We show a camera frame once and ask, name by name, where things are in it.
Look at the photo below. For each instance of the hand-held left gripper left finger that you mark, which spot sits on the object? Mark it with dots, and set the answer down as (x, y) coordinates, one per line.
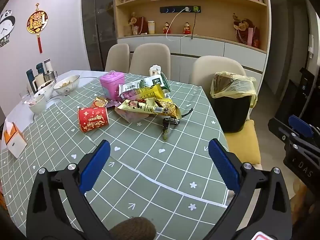
(96, 165)

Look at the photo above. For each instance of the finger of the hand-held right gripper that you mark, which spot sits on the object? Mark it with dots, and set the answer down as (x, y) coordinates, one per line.
(301, 126)
(280, 130)

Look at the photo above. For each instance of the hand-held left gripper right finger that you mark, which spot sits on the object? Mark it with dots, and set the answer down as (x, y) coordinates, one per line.
(223, 165)

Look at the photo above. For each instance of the red paper cup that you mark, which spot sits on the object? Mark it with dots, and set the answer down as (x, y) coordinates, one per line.
(92, 120)

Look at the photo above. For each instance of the black trash bin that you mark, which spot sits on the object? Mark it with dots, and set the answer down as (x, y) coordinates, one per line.
(231, 115)

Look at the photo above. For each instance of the pink plastic wrapper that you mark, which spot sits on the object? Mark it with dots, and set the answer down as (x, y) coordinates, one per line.
(130, 117)

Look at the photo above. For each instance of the yellow plastic bin liner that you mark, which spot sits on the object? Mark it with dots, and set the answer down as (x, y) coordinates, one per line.
(235, 87)

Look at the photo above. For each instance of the red gold small wrapper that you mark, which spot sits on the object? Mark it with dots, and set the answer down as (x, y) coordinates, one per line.
(98, 103)

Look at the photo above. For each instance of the yellow gold snack wrapper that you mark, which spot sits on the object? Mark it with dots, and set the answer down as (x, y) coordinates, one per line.
(140, 106)

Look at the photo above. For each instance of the white green snack packet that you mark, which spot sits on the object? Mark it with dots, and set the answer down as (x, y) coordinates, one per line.
(147, 81)

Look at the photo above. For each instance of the person's left forearm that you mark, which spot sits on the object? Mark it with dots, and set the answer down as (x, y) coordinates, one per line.
(133, 230)

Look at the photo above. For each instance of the yellow seat cushion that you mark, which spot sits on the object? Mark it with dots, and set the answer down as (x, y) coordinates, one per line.
(243, 142)

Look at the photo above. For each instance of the black equipment case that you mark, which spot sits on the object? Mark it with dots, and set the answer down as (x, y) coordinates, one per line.
(295, 95)

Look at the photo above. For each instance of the green checked tablecloth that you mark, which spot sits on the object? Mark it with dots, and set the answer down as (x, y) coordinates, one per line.
(150, 140)

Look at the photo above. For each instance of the pink toy bin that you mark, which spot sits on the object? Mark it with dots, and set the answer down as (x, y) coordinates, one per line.
(111, 85)

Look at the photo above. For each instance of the white cup with spoon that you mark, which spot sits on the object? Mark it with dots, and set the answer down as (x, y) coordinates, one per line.
(37, 106)

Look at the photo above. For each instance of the patterned bowl with food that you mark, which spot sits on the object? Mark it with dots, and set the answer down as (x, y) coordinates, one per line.
(66, 86)

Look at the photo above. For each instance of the orange white tissue box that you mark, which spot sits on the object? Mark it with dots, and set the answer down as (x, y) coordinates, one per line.
(15, 142)

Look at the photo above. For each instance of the small red box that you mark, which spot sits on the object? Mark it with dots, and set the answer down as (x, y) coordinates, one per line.
(256, 43)

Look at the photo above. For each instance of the bowl with dark food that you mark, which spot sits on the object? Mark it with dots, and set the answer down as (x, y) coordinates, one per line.
(46, 85)

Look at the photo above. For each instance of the beige dining chair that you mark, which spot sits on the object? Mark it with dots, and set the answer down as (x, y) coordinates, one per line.
(207, 67)
(117, 57)
(150, 60)

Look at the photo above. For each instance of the pink tall box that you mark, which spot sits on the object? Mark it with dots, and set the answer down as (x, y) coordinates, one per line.
(251, 36)

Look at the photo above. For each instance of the clear drinking glass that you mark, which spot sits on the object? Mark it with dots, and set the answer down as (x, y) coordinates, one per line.
(25, 97)

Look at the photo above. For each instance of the steel mug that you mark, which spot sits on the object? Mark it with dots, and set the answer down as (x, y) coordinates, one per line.
(51, 75)

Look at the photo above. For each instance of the white mug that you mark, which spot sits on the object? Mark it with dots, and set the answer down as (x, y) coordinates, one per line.
(38, 80)

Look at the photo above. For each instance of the flower ornament with beads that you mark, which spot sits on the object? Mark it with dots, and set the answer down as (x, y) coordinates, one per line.
(242, 27)

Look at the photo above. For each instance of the white thermos bottle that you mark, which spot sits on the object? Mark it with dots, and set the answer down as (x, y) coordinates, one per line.
(48, 65)

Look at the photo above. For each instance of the white yellow toy dispenser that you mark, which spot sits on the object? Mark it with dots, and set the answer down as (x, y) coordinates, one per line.
(155, 70)

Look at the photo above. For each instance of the wooden shelf cabinet unit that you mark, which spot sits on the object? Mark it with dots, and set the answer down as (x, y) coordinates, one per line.
(220, 20)

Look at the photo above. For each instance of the red gold figurine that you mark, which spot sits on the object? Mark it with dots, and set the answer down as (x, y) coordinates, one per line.
(186, 28)
(167, 28)

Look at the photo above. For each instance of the glass jar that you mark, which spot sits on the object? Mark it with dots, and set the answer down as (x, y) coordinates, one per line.
(127, 30)

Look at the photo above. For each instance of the dark glass door cabinet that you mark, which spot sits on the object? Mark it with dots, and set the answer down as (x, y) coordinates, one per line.
(98, 25)

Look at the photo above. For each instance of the green charger plug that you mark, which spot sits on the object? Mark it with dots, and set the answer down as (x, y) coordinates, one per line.
(196, 9)

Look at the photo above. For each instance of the white yellow tumbler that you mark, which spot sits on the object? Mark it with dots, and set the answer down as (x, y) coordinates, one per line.
(151, 27)

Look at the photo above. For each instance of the red gold hanging ornament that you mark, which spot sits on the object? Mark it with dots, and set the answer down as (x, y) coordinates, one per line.
(37, 21)

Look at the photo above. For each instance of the black power strip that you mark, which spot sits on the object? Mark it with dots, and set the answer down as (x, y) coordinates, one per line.
(170, 10)

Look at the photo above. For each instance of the white wall switch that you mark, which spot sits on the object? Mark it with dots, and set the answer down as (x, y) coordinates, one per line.
(311, 46)

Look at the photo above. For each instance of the panda wall clock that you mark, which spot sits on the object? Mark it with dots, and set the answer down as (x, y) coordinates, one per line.
(6, 27)

